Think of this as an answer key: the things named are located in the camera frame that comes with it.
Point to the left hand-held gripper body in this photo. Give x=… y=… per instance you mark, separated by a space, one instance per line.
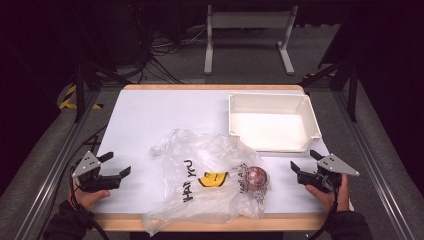
x=87 y=164

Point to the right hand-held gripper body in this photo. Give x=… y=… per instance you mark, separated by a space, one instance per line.
x=333 y=165

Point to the red can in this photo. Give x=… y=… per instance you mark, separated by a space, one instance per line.
x=256 y=178

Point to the white plastic bin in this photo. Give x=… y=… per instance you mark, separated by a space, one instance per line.
x=270 y=130

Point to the clear printed plastic bag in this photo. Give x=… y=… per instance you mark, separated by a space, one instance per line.
x=200 y=156

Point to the person's right hand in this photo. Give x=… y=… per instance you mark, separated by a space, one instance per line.
x=328 y=196

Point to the person's left hand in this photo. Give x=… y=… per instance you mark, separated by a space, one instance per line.
x=87 y=198

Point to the white table mat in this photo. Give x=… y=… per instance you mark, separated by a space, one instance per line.
x=140 y=110

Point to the black yellow hazard tape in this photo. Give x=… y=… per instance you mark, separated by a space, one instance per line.
x=68 y=98

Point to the black metal stand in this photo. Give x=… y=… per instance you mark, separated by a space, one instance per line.
x=79 y=90
x=351 y=93

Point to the white metal stand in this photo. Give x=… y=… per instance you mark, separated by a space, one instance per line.
x=250 y=20

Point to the aluminium rail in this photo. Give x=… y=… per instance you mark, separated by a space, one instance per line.
x=373 y=160
x=56 y=166

